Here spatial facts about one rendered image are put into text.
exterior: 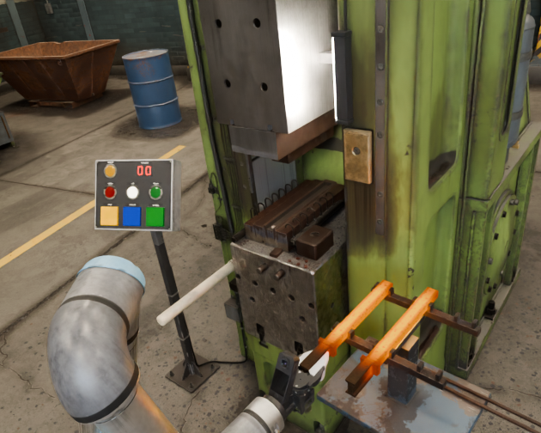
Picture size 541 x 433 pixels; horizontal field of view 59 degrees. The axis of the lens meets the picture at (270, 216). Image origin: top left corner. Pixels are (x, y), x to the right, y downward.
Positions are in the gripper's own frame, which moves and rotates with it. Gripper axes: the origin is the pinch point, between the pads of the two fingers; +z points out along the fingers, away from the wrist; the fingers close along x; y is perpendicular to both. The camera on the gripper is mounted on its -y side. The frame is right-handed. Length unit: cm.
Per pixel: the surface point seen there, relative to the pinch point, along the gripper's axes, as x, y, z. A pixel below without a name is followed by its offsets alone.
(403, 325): 12.3, -0.9, 19.0
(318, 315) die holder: -26.4, 24.5, 32.0
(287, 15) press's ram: -37, -73, 41
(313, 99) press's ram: -37, -46, 51
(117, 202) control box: -108, -9, 12
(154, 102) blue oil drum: -456, 63, 269
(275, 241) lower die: -47, 3, 36
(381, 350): 12.2, -0.9, 8.2
